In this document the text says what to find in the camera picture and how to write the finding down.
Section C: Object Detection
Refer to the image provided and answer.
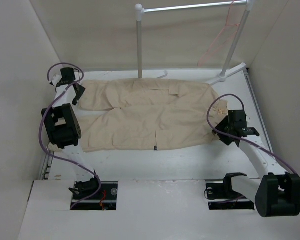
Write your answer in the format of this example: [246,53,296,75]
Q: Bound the beige trousers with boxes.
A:
[78,78,228,152]

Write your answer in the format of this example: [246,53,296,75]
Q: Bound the pink wire hanger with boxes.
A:
[197,0,241,67]

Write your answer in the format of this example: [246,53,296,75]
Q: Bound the white clothes rack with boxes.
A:
[134,0,255,86]

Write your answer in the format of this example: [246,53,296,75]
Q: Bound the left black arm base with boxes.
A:
[70,181,119,211]

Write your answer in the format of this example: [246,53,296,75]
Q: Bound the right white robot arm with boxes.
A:
[213,110,300,218]

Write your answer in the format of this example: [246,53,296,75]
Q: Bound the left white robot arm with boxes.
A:
[40,66,102,201]

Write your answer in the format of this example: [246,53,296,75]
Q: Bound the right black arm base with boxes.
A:
[204,182,255,211]

